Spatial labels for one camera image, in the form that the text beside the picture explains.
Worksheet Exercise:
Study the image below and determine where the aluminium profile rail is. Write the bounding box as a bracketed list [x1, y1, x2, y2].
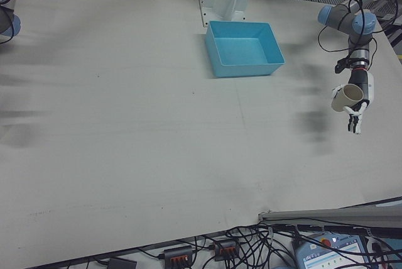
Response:
[258, 198, 402, 222]

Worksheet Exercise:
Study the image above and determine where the flat black box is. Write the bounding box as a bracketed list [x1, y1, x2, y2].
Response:
[108, 257, 138, 269]

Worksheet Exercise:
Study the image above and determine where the beige paper cup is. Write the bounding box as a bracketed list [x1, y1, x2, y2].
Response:
[331, 84, 364, 113]

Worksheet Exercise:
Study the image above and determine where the black hub with orange ports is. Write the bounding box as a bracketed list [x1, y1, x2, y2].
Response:
[213, 239, 240, 260]
[163, 244, 194, 265]

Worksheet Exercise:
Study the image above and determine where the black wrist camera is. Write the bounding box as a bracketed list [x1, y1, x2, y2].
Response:
[334, 57, 354, 74]

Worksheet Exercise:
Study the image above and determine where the light blue plastic bin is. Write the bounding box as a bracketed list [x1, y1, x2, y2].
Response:
[205, 20, 286, 79]

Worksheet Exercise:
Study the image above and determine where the grey-blue teach pendant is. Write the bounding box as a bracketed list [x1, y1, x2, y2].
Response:
[291, 230, 402, 269]

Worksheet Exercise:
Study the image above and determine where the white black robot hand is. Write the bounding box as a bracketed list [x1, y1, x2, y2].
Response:
[330, 67, 375, 135]

